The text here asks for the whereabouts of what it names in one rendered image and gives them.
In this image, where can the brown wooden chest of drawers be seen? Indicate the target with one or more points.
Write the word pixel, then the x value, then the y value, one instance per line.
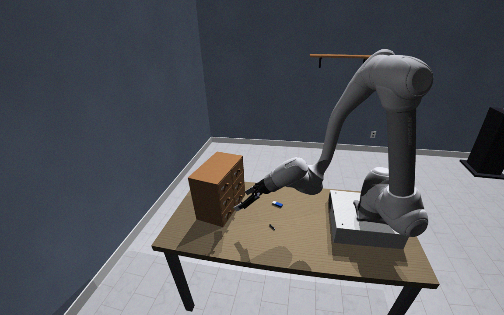
pixel 203 184

